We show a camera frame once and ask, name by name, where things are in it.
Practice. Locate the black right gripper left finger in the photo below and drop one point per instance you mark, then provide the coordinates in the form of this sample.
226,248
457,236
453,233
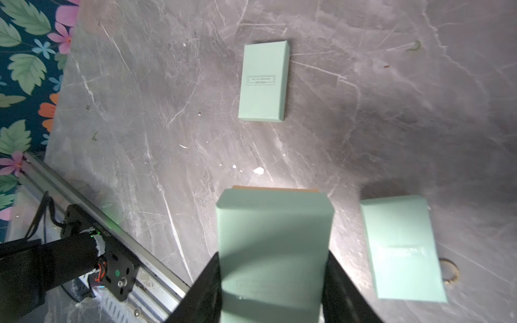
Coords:
203,301

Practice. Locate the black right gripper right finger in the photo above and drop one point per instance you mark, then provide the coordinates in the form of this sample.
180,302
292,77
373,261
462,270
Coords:
342,301

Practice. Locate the mint green box lid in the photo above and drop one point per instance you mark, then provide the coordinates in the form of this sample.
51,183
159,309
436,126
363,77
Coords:
402,249

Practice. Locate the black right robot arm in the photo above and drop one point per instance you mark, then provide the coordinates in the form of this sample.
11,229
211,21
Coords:
29,269

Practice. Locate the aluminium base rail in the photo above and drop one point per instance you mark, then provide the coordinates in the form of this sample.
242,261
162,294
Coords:
136,279

